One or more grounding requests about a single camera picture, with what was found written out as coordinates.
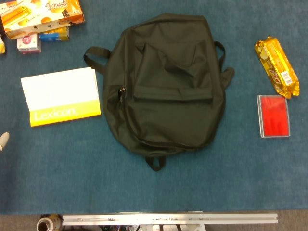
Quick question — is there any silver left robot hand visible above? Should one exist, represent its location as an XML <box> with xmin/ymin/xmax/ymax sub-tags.
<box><xmin>0</xmin><ymin>132</ymin><xmax>10</xmax><ymax>152</ymax></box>

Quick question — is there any yellow and white Lexicon book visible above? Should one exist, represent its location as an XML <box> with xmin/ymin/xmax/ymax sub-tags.
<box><xmin>20</xmin><ymin>67</ymin><xmax>102</xmax><ymax>128</ymax></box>

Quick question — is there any black backpack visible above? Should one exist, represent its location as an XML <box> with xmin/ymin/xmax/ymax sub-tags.
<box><xmin>83</xmin><ymin>13</ymin><xmax>235</xmax><ymax>172</ymax></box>

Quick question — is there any brown tape roll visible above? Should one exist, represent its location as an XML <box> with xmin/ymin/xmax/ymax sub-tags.
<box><xmin>36</xmin><ymin>214</ymin><xmax>64</xmax><ymax>231</ymax></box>

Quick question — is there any pink and white small box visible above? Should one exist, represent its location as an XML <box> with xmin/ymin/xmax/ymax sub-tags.
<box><xmin>16</xmin><ymin>33</ymin><xmax>42</xmax><ymax>54</ymax></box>

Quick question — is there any blue and yellow small box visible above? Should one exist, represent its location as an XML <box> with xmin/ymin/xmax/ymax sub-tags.
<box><xmin>38</xmin><ymin>26</ymin><xmax>70</xmax><ymax>42</ymax></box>

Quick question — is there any orange snack box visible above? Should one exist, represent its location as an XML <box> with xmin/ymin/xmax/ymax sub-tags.
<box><xmin>0</xmin><ymin>0</ymin><xmax>86</xmax><ymax>40</ymax></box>

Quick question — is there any red card in clear case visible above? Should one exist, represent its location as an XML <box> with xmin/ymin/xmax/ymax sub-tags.
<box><xmin>257</xmin><ymin>94</ymin><xmax>291</xmax><ymax>139</ymax></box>

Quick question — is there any gold foil snack packet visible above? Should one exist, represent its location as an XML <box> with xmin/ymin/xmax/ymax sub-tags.
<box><xmin>254</xmin><ymin>36</ymin><xmax>300</xmax><ymax>100</ymax></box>

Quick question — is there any aluminium profile rail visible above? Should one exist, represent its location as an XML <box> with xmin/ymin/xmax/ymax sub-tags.
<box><xmin>62</xmin><ymin>212</ymin><xmax>279</xmax><ymax>226</ymax></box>

